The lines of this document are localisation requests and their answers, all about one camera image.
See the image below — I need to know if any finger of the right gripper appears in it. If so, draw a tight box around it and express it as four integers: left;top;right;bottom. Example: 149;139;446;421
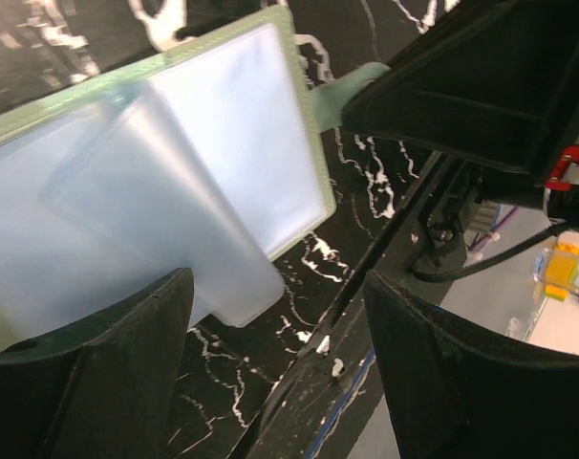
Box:
343;1;579;182

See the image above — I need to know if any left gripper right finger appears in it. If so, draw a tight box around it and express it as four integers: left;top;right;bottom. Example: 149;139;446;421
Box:
364;271;579;458

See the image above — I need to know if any green card holder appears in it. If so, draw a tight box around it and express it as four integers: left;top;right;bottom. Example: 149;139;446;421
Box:
0;6;386;350

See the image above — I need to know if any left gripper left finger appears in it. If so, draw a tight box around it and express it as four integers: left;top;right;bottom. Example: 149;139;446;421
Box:
0;269;194;458

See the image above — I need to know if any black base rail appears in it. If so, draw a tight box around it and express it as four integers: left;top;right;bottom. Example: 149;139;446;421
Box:
231;147;568;459

